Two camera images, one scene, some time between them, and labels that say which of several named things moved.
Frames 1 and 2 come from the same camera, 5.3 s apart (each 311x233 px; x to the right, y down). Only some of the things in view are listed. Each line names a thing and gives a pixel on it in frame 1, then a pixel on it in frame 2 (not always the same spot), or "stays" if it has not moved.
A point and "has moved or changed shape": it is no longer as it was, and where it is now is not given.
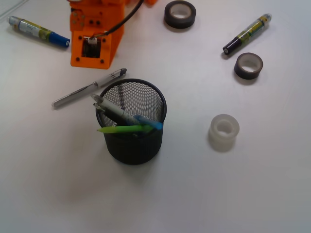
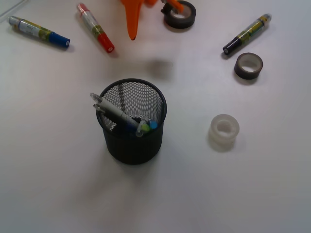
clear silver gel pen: (89, 88) to (139, 132)
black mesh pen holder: (134, 111) stays
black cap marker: (258, 25) stays
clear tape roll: (223, 130) stays
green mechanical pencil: (126, 128) has moved or changed shape
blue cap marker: (38, 31) stays
